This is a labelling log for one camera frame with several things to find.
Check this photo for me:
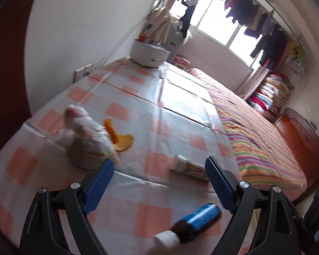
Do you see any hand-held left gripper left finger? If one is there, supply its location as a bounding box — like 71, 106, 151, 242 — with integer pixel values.
20, 158, 115, 255

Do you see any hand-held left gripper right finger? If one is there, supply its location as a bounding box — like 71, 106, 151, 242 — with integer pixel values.
205, 156, 315, 255

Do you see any plastic-wrapped beige jar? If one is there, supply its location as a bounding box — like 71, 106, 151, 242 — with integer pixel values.
64, 106, 121, 169

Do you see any printed tube with white cap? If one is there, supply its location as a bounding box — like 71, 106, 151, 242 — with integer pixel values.
169, 154, 209, 181

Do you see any brown bottle with blue label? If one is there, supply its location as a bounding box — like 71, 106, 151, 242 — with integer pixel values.
153, 203, 221, 249

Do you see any orange peel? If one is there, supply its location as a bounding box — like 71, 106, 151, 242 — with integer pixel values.
104, 119, 134, 152

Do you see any bed with striped sheet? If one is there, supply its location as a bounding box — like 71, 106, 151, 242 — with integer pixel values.
187, 68, 309, 205

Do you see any wooden headboard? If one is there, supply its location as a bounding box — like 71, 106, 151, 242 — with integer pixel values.
275, 108, 319, 189

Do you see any orange checked tablecloth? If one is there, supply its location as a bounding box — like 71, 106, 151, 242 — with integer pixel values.
0, 56, 241, 255

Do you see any stack of folded quilts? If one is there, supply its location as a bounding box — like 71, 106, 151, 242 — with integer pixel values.
248, 74, 293, 117

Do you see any red patterned pillow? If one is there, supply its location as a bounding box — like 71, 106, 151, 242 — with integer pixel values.
174, 56, 190, 71

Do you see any white rice cooker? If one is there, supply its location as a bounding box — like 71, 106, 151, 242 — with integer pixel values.
129, 39, 172, 68

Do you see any patterned hanging bag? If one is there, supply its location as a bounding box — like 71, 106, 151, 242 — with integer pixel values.
290, 45, 307, 75

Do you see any dark hanging garment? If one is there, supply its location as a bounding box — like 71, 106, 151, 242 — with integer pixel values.
180, 4, 200, 36

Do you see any beige tied curtain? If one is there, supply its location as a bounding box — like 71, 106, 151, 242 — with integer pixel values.
147, 0, 187, 43

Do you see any window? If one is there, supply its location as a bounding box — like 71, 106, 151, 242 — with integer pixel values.
185, 0, 261, 68

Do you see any row of hanging clothes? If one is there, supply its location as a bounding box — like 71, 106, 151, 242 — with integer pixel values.
219, 0, 293, 69

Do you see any white wall socket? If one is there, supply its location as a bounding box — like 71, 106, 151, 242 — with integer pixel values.
74, 64, 93, 83

